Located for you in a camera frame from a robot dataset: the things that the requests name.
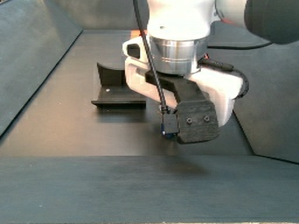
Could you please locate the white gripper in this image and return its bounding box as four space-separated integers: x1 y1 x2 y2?
123 37 243 126

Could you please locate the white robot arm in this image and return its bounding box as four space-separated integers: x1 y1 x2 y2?
123 0 299 125

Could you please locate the dark grey curved fixture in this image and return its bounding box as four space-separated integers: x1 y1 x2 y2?
91 63 145 109

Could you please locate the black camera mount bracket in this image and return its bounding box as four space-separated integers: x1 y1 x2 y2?
157 73 220 144

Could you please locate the black cable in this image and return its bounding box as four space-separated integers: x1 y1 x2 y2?
132 0 171 115

